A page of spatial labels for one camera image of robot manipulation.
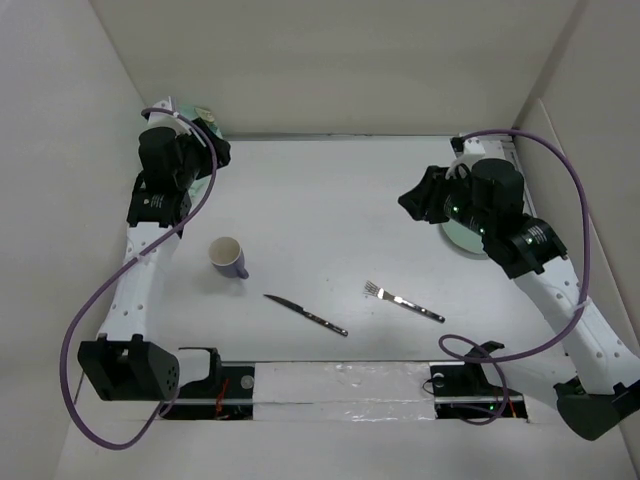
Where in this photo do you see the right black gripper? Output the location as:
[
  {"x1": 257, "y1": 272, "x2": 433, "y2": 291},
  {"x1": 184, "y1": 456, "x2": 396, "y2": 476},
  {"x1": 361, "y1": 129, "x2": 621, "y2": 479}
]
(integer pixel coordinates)
[{"x1": 397, "y1": 164, "x2": 493, "y2": 237}]

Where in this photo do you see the green cartoon print cloth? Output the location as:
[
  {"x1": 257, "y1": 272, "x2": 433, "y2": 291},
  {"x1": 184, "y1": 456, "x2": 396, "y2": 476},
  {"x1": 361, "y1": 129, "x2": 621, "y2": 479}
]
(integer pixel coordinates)
[{"x1": 178, "y1": 104, "x2": 225, "y2": 203}]

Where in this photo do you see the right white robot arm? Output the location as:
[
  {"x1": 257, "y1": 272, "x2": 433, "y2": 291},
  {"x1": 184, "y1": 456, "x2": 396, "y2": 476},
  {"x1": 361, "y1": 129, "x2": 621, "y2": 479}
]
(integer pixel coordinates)
[{"x1": 398, "y1": 158, "x2": 639, "y2": 441}]

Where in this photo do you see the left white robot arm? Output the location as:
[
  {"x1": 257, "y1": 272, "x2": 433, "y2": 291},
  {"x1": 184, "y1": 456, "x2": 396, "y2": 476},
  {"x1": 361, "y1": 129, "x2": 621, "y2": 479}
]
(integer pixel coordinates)
[{"x1": 77, "y1": 119, "x2": 230, "y2": 401}]

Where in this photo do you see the light green floral plate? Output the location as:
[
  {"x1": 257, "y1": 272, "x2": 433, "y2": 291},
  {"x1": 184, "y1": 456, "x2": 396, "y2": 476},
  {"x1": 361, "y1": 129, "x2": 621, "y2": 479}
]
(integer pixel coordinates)
[{"x1": 440, "y1": 221, "x2": 488, "y2": 260}]

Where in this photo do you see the steel fork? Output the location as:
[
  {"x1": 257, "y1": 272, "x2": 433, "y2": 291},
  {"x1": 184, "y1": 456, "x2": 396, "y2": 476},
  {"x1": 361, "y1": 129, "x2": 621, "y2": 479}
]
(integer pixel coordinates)
[{"x1": 364, "y1": 281, "x2": 446, "y2": 324}]

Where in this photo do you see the purple ceramic mug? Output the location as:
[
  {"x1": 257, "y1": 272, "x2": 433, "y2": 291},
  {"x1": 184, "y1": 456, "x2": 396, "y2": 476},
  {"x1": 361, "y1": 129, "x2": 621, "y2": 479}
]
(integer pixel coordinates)
[{"x1": 208, "y1": 237, "x2": 249, "y2": 280}]

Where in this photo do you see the steel table knife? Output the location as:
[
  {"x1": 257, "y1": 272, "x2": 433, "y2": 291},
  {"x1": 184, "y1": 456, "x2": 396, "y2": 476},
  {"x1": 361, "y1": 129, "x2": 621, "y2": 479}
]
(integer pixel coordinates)
[{"x1": 264, "y1": 294, "x2": 349, "y2": 337}]

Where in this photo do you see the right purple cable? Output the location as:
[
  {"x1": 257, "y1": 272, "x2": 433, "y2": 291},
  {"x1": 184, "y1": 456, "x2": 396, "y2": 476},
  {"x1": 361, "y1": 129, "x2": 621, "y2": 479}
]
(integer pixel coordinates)
[{"x1": 438, "y1": 128, "x2": 591, "y2": 425}]

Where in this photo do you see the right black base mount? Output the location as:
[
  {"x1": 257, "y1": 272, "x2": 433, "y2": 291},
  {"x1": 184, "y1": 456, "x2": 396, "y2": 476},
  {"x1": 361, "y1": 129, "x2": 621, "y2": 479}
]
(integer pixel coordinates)
[{"x1": 421, "y1": 361, "x2": 503, "y2": 423}]

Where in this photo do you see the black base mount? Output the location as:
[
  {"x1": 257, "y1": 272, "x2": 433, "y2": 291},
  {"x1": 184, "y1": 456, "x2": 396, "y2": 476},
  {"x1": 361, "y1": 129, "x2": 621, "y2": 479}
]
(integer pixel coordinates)
[
  {"x1": 160, "y1": 363, "x2": 255, "y2": 421},
  {"x1": 421, "y1": 361, "x2": 503, "y2": 423}
]

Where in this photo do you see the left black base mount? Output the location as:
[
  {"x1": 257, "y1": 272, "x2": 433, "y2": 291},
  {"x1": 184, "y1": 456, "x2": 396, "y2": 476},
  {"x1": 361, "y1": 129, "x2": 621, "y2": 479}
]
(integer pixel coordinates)
[{"x1": 160, "y1": 363, "x2": 255, "y2": 421}]

